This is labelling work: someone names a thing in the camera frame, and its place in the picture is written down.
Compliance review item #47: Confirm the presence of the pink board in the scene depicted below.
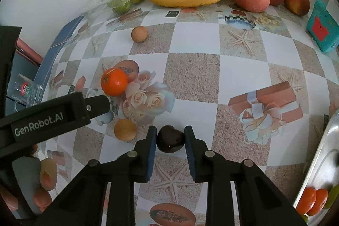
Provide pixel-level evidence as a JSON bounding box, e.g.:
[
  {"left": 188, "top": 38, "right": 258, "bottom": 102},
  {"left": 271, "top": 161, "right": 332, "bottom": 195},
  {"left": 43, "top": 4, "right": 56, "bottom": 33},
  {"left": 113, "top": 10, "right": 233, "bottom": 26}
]
[{"left": 16, "top": 38, "right": 44, "bottom": 66}]

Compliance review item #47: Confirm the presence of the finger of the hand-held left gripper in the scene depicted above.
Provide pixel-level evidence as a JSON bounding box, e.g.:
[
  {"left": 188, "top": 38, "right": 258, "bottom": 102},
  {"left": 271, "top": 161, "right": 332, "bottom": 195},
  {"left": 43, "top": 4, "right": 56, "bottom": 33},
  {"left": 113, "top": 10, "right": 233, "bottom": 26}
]
[{"left": 84, "top": 95, "right": 110, "bottom": 118}]

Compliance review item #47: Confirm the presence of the dark brown small fruit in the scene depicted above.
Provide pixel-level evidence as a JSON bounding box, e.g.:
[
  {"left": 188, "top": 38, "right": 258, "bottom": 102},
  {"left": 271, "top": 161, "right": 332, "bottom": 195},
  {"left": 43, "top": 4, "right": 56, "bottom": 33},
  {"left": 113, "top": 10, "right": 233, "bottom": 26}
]
[{"left": 157, "top": 125, "right": 185, "bottom": 154}]

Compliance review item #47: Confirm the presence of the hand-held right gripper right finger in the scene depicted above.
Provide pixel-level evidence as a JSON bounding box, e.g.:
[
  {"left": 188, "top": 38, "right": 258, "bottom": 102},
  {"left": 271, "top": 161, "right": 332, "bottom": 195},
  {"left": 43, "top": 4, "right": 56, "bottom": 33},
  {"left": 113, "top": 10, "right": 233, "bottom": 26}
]
[{"left": 184, "top": 125, "right": 308, "bottom": 226}]

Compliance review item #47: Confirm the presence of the person's left hand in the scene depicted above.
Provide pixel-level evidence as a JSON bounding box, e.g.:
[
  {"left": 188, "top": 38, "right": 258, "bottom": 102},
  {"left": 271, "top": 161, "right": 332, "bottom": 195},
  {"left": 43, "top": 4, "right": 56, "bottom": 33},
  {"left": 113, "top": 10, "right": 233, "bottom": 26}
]
[{"left": 33, "top": 158, "right": 57, "bottom": 213}]

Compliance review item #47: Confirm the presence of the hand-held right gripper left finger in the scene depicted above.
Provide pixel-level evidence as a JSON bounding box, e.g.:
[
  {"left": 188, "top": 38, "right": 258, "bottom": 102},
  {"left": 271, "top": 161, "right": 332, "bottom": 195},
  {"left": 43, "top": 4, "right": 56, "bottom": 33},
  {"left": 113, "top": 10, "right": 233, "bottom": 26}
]
[{"left": 34, "top": 125, "right": 158, "bottom": 226}]

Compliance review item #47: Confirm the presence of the bag of green fruit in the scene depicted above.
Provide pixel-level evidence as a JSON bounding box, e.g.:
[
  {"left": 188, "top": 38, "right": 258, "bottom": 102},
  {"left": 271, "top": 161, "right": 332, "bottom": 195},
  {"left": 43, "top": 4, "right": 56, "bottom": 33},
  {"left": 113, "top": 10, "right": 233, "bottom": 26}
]
[{"left": 79, "top": 0, "right": 146, "bottom": 22}]

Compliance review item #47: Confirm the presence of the checkered printed tablecloth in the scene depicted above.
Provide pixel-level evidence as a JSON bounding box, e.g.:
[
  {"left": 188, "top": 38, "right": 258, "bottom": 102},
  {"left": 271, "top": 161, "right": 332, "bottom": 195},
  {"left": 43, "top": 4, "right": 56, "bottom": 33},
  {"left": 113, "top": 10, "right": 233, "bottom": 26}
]
[{"left": 34, "top": 0, "right": 339, "bottom": 226}]

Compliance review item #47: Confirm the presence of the brown round fruit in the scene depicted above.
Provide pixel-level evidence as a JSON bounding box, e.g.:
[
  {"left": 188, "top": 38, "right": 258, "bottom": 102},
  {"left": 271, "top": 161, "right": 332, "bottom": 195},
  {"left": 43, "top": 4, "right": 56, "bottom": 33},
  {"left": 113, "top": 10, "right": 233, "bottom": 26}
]
[
  {"left": 131, "top": 26, "right": 148, "bottom": 43},
  {"left": 114, "top": 119, "right": 138, "bottom": 142}
]

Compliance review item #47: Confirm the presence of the round metal tray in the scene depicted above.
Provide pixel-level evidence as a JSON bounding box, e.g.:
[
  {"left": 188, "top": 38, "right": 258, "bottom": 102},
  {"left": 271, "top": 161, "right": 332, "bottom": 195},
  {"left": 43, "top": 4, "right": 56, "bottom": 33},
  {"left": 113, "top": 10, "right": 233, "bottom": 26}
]
[{"left": 293, "top": 107, "right": 339, "bottom": 226}]

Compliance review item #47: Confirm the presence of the glass mug with logo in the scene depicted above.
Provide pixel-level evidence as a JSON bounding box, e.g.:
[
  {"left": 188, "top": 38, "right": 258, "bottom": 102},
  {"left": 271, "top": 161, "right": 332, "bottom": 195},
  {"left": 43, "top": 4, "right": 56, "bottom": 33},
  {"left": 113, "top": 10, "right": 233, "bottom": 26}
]
[{"left": 12, "top": 74, "right": 44, "bottom": 110}]

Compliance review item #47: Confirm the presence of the teal box with red label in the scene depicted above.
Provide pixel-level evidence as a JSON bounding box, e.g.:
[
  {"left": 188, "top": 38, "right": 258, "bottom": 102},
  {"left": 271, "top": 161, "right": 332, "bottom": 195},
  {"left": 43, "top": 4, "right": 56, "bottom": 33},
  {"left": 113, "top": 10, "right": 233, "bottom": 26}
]
[{"left": 306, "top": 0, "right": 339, "bottom": 53}]

